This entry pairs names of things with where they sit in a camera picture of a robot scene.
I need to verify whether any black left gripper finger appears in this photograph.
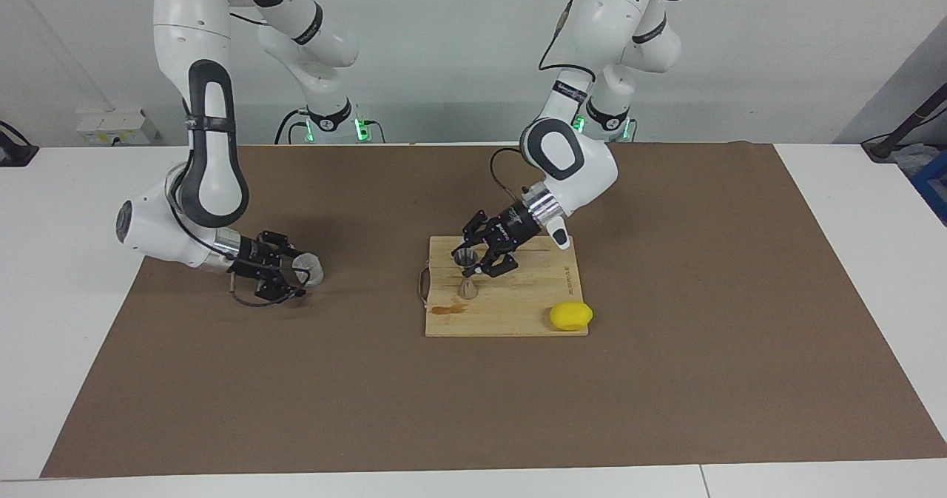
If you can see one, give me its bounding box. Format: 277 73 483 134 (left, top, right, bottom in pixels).
472 252 520 278
451 212 494 255

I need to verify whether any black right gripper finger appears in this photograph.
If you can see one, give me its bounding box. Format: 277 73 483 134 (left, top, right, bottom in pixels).
256 230 308 262
254 273 309 300

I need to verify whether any steel jigger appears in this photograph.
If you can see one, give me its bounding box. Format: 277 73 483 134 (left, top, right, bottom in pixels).
453 245 480 300

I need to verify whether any clear plastic cup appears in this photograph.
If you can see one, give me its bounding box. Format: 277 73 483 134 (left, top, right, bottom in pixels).
289 254 325 287

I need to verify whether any bamboo cutting board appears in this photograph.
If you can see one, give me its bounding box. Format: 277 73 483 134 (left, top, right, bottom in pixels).
425 235 590 337

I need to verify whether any yellow lemon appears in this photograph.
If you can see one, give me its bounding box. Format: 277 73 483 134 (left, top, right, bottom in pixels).
549 301 595 332

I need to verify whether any brown table mat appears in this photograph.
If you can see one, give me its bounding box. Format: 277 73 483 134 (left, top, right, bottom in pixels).
41 143 947 478

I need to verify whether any black clamp base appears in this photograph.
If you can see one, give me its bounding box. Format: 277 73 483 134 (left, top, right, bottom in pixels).
0 121 39 167

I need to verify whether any black stand pole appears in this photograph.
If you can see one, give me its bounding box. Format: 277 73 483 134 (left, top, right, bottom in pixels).
862 84 947 162

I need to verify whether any clear plastic bag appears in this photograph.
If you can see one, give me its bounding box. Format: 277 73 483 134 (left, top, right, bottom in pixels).
892 143 937 177

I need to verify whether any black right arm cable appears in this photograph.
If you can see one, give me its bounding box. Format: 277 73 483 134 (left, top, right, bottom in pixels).
169 10 308 308

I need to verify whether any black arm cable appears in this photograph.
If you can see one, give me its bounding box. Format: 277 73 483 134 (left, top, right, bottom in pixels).
169 10 308 308
491 0 600 201

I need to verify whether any black base cable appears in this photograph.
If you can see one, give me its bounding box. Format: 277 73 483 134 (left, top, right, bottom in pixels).
275 110 308 145

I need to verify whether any white wall socket box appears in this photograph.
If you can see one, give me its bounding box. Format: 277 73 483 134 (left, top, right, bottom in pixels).
76 110 158 146

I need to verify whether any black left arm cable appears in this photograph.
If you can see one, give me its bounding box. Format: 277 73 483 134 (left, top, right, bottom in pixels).
491 0 600 201

